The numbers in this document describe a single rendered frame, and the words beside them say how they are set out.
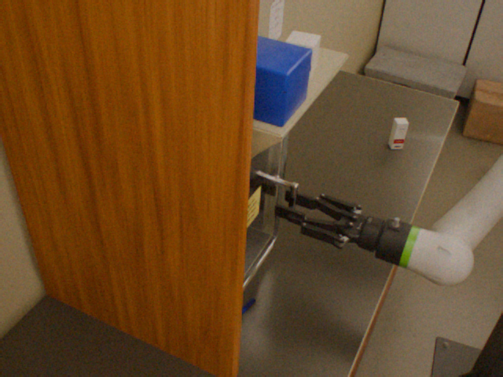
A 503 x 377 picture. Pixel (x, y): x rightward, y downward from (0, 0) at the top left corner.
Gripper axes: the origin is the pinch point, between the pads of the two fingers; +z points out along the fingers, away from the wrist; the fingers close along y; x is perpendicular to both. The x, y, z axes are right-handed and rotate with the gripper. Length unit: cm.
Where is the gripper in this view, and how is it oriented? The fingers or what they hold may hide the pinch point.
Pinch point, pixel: (293, 206)
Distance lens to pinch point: 126.4
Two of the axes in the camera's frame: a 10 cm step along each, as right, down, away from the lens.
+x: -0.5, 7.7, 6.4
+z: -9.0, -3.1, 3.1
